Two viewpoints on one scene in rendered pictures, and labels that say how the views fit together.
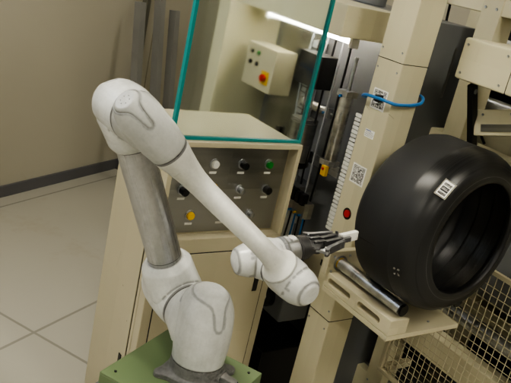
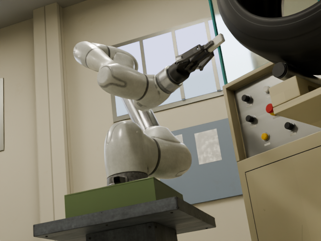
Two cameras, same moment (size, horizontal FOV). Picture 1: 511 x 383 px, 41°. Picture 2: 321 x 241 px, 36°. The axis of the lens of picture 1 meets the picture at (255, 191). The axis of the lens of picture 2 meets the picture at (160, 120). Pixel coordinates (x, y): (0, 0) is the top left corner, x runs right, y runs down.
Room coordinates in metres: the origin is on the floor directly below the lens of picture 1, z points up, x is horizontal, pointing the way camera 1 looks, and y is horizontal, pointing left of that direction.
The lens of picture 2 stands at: (1.58, -1.72, 0.33)
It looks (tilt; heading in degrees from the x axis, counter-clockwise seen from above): 21 degrees up; 82
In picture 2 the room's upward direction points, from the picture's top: 8 degrees counter-clockwise
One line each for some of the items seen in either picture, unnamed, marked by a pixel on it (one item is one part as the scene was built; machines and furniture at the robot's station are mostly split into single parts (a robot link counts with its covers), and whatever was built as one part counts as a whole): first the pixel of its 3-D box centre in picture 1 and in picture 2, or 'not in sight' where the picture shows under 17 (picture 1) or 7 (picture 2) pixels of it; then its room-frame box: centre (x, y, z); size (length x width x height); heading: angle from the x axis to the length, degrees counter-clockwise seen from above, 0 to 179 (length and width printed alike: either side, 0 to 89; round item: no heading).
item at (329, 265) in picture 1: (365, 258); not in sight; (2.46, -0.47, 0.90); 0.40 x 0.03 x 0.10; 127
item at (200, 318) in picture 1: (203, 321); (126, 150); (1.70, 0.06, 0.92); 0.18 x 0.16 x 0.22; 36
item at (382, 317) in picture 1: (364, 300); (318, 104); (2.23, -0.47, 0.84); 0.36 x 0.09 x 0.06; 37
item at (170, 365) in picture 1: (202, 368); (126, 184); (1.68, 0.04, 0.78); 0.22 x 0.18 x 0.06; 70
